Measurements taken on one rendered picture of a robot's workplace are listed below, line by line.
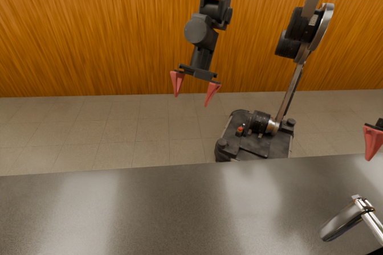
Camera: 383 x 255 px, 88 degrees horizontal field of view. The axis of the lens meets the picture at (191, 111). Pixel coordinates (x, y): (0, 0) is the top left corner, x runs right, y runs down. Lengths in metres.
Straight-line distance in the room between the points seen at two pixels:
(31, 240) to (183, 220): 0.30
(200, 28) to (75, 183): 0.47
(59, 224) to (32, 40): 2.06
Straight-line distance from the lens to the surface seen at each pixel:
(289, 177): 0.61
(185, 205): 0.51
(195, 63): 0.56
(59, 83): 2.59
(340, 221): 0.30
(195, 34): 0.50
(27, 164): 2.08
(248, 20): 2.19
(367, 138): 0.62
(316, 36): 1.05
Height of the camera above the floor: 1.40
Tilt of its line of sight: 40 degrees down
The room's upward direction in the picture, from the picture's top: 4 degrees clockwise
